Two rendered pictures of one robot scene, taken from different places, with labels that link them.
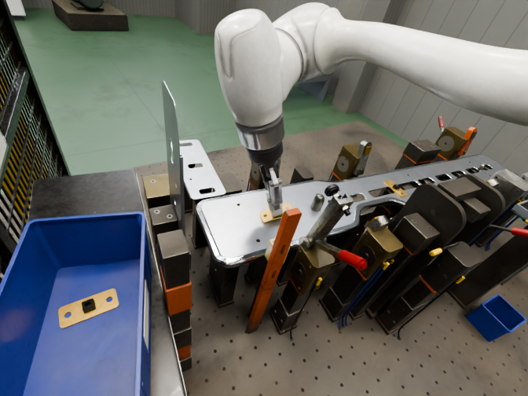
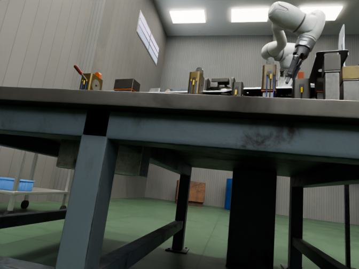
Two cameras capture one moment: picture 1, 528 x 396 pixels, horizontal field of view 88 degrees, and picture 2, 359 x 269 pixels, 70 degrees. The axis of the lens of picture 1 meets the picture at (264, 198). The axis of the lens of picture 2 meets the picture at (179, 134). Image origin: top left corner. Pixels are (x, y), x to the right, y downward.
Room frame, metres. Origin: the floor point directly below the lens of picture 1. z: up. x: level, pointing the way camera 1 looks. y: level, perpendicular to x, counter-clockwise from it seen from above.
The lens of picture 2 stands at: (1.63, 0.69, 0.48)
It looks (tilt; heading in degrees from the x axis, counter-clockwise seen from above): 12 degrees up; 236
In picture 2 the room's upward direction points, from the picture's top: 7 degrees clockwise
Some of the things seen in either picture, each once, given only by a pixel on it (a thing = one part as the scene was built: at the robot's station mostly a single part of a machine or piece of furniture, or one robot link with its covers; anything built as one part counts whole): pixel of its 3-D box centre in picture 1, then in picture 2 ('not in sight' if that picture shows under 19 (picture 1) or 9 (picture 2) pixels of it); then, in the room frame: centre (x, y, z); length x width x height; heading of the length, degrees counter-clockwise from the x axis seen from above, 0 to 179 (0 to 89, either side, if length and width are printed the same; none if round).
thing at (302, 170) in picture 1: (291, 199); (235, 112); (0.79, -0.11, 0.84); 0.10 x 0.05 x 0.29; 35
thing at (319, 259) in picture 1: (299, 297); not in sight; (0.38, -0.15, 0.87); 0.10 x 0.07 x 0.35; 35
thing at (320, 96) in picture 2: (200, 214); (321, 112); (0.61, 0.19, 0.84); 0.05 x 0.05 x 0.29; 35
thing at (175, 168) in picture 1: (175, 178); (341, 60); (0.39, 0.17, 1.17); 0.12 x 0.01 x 0.34; 35
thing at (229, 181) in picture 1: (222, 210); (300, 113); (0.66, 0.13, 0.84); 0.12 x 0.07 x 0.28; 35
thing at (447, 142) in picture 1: (434, 163); (85, 105); (1.30, -0.80, 0.88); 0.14 x 0.09 x 0.36; 35
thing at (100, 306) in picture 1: (89, 306); not in sight; (0.18, 0.24, 1.04); 0.08 x 0.04 x 0.01; 131
